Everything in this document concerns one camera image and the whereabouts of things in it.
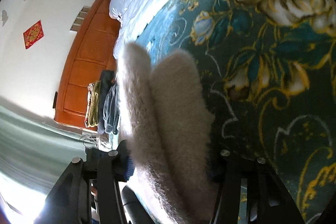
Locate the fuzzy beige cartoon sweater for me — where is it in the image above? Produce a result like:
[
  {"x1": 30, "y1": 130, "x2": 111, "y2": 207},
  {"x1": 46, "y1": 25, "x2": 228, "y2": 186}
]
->
[{"x1": 117, "y1": 43, "x2": 217, "y2": 223}]

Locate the person's left hand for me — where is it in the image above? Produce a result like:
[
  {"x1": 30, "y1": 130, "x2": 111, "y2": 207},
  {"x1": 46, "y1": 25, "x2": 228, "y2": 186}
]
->
[{"x1": 91, "y1": 186, "x2": 97, "y2": 197}]

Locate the olive yellow knit sweater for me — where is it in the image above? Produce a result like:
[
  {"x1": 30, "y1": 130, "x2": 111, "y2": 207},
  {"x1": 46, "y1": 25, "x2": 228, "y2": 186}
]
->
[{"x1": 84, "y1": 81, "x2": 101, "y2": 128}]

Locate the dark navy folded garment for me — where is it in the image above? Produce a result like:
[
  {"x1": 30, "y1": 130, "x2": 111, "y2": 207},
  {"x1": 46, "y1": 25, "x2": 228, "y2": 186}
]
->
[{"x1": 97, "y1": 70, "x2": 115, "y2": 134}]

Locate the orange wooden headboard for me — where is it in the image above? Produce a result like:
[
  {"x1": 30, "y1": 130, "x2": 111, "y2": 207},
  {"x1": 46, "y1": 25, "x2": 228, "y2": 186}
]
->
[{"x1": 54, "y1": 0, "x2": 120, "y2": 128}]

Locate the teal floral plush blanket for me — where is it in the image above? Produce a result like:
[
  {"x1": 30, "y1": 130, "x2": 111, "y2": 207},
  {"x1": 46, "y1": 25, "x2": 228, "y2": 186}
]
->
[{"x1": 136, "y1": 0, "x2": 335, "y2": 223}]

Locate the white charging cable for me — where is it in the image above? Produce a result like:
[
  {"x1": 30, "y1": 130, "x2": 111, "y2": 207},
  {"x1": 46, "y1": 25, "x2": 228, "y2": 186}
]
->
[{"x1": 79, "y1": 133, "x2": 111, "y2": 151}]

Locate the red paper wall decoration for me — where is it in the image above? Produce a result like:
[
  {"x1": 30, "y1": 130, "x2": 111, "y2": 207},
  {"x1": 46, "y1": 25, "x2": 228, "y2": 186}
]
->
[{"x1": 23, "y1": 20, "x2": 44, "y2": 50}]

